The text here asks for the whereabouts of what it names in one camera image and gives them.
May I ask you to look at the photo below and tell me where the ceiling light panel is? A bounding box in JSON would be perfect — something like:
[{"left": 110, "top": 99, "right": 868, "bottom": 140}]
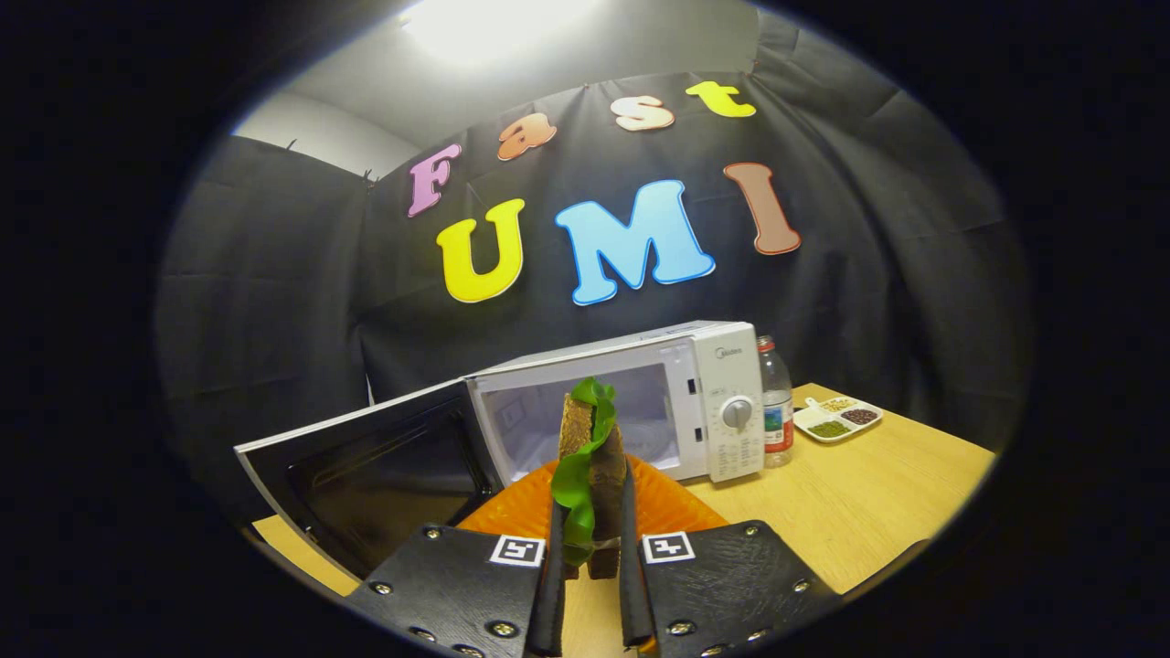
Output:
[{"left": 402, "top": 0, "right": 604, "bottom": 65}]

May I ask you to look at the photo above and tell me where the black backdrop cloth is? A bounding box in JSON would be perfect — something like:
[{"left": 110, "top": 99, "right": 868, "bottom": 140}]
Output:
[{"left": 155, "top": 9, "right": 1034, "bottom": 522}]

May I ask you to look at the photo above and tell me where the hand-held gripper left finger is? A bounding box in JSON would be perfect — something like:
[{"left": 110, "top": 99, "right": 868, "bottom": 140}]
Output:
[{"left": 346, "top": 457, "right": 569, "bottom": 658}]

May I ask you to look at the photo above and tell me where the white microwave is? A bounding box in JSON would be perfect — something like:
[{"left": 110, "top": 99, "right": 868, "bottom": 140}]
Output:
[{"left": 233, "top": 320, "right": 767, "bottom": 581}]

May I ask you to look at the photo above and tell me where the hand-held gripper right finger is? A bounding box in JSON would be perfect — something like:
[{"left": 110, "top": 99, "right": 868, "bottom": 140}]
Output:
[{"left": 619, "top": 457, "right": 842, "bottom": 658}]

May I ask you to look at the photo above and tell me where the clear plastic water bottle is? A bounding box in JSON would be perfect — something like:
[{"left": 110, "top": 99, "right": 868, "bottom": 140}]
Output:
[{"left": 757, "top": 334, "right": 794, "bottom": 469}]

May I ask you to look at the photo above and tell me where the white divided dish of beans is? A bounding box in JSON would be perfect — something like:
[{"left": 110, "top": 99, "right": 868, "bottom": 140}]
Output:
[{"left": 793, "top": 396, "right": 884, "bottom": 444}]

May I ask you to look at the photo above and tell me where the brown bread lettuce sandwich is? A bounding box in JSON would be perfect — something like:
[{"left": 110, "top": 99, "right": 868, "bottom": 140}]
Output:
[{"left": 548, "top": 377, "right": 632, "bottom": 581}]

